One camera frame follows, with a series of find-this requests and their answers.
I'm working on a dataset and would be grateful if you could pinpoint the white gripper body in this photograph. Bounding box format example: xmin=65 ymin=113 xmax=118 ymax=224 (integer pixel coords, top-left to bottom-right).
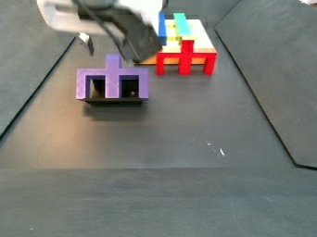
xmin=37 ymin=0 xmax=167 ymax=40

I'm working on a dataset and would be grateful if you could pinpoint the yellow slotted board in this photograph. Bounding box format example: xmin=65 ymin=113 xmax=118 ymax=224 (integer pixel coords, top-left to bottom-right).
xmin=136 ymin=19 xmax=219 ymax=66

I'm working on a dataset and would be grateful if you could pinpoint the black angle fixture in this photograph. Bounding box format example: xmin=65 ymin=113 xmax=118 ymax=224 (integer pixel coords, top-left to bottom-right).
xmin=84 ymin=79 xmax=146 ymax=105

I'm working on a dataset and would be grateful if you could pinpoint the red E-shaped block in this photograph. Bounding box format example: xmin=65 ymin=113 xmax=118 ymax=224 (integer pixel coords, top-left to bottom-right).
xmin=157 ymin=40 xmax=219 ymax=76

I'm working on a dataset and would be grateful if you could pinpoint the blue bar block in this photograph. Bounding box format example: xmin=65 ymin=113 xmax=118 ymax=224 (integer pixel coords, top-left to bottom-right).
xmin=158 ymin=12 xmax=168 ymax=45

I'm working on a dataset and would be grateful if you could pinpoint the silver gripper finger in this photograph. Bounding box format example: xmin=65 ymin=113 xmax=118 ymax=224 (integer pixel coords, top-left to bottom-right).
xmin=78 ymin=32 xmax=94 ymax=56

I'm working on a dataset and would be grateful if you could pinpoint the purple E-shaped block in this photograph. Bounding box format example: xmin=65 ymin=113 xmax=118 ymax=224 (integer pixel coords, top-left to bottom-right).
xmin=76 ymin=54 xmax=149 ymax=100

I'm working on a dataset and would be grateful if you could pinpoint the green bar block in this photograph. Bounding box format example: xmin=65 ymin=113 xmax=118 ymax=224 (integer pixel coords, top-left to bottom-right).
xmin=175 ymin=13 xmax=192 ymax=41

